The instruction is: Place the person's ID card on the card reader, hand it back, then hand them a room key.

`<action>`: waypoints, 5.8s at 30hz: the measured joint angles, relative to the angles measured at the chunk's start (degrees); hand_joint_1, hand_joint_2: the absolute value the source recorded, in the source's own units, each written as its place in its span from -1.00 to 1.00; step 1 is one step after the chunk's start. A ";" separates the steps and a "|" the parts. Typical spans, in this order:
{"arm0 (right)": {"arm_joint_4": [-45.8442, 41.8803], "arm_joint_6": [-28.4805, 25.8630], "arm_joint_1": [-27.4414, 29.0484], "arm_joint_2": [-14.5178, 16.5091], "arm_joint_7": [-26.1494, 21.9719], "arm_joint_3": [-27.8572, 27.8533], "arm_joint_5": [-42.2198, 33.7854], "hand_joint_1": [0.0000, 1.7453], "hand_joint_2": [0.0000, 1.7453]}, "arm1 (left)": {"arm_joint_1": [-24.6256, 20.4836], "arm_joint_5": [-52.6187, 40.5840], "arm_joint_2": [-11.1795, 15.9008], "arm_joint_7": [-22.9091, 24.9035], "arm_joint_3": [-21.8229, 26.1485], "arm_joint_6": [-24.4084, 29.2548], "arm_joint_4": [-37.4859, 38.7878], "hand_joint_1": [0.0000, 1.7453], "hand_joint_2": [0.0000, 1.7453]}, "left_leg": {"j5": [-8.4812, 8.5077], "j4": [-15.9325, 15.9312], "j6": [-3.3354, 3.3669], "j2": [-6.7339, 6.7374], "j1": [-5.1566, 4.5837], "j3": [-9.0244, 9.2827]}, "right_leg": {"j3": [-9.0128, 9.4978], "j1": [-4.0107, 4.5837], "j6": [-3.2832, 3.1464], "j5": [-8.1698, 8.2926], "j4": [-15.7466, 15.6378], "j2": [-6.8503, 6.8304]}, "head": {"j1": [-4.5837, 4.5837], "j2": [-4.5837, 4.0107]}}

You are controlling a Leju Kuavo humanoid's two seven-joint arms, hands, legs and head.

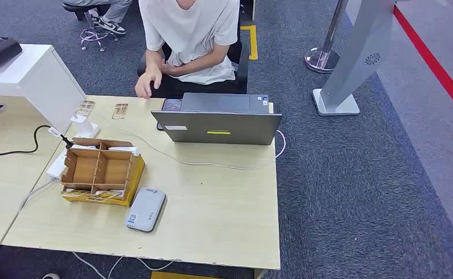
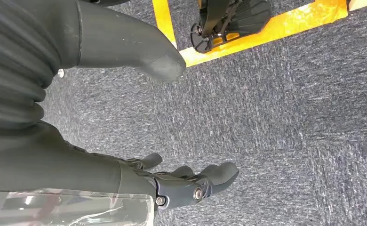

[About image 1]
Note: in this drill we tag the black office chair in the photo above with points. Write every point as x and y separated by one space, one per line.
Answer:
243 65

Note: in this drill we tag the person's left hand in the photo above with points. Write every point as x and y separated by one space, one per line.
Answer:
169 69

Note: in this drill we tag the grey laptop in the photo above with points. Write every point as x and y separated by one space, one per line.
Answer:
219 129

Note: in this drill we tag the silver kiosk stand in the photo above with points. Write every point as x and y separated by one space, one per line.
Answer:
361 50

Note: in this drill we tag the person on stool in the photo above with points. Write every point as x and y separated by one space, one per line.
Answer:
115 11

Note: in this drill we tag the grey card reader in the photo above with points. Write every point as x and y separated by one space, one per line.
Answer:
145 210

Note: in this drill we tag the person's left forearm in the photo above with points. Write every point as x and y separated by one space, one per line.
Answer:
207 61

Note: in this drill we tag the dark smartphone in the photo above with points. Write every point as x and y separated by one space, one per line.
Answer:
172 104

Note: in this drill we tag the cardboard card organiser box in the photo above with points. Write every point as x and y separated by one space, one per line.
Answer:
84 169

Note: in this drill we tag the white power strip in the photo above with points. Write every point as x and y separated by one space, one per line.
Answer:
56 168

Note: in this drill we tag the gold card in organiser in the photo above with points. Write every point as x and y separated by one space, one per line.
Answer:
107 195
74 194

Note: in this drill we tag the white cabinet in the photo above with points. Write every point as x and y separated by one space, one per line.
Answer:
38 81

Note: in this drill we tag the seated person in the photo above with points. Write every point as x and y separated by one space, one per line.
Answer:
192 30

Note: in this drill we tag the black stool with chrome base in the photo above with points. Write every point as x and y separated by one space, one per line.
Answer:
92 34

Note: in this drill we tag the white charger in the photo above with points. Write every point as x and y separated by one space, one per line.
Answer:
88 129

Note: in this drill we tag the person's right hand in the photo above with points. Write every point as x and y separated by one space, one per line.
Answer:
147 83

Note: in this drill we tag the gold patterned card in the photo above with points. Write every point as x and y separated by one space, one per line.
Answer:
82 112
120 111
86 104

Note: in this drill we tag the chrome stanchion post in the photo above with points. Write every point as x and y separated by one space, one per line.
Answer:
322 59

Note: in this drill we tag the person's right forearm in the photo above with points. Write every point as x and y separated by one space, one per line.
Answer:
154 59

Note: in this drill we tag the white key card stack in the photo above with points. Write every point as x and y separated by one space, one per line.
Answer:
122 150
84 146

